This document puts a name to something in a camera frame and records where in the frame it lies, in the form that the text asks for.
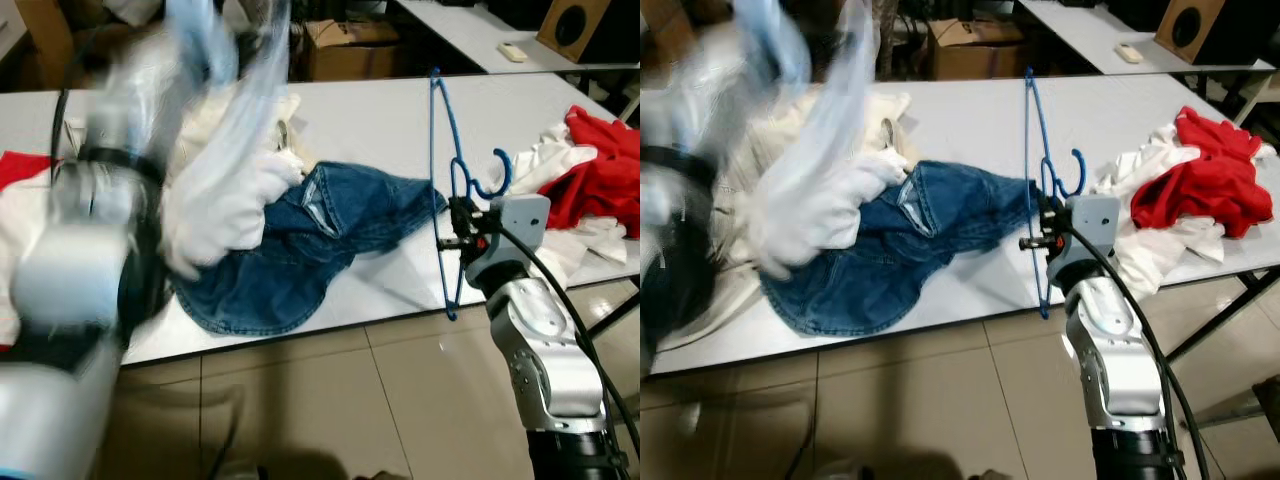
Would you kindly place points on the white remote control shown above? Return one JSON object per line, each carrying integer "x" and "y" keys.
{"x": 1130, "y": 53}
{"x": 513, "y": 52}

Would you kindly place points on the white work table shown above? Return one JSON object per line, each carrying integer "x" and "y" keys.
{"x": 470, "y": 40}
{"x": 1080, "y": 35}

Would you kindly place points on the red cloth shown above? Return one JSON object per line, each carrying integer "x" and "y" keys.
{"x": 20, "y": 168}

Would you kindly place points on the blue denim jeans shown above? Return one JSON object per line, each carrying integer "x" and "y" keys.
{"x": 880, "y": 260}
{"x": 300, "y": 250}

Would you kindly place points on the tall cardboard box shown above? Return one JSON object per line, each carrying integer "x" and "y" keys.
{"x": 45, "y": 30}
{"x": 668, "y": 25}

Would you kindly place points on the cream garment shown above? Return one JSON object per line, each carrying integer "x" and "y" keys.
{"x": 285, "y": 105}
{"x": 895, "y": 108}

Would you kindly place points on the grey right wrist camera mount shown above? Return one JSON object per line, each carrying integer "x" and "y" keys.
{"x": 1095, "y": 225}
{"x": 520, "y": 225}

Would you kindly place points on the grey robot left leg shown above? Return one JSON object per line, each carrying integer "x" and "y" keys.
{"x": 843, "y": 471}
{"x": 235, "y": 471}

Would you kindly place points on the wooden loudspeaker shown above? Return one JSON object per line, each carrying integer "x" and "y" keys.
{"x": 1190, "y": 28}
{"x": 575, "y": 28}

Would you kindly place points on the white table with dark edge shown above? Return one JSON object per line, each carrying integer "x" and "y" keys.
{"x": 380, "y": 110}
{"x": 980, "y": 120}

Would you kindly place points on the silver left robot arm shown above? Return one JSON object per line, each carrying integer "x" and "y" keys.
{"x": 665, "y": 200}
{"x": 60, "y": 280}

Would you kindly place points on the crumpled off-white garment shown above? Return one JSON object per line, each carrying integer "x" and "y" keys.
{"x": 1150, "y": 260}
{"x": 590, "y": 250}

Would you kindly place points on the crumpled red garment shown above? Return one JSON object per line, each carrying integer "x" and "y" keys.
{"x": 1200, "y": 185}
{"x": 600, "y": 185}

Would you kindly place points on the open cardboard box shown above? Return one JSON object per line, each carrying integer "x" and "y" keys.
{"x": 350, "y": 55}
{"x": 970, "y": 52}

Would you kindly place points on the blue plastic clothes hanger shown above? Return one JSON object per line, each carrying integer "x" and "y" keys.
{"x": 1082, "y": 170}
{"x": 507, "y": 172}

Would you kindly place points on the plain white shirt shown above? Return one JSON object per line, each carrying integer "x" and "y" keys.
{"x": 220, "y": 210}
{"x": 810, "y": 215}

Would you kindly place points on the white cloth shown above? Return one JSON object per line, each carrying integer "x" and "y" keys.
{"x": 12, "y": 250}

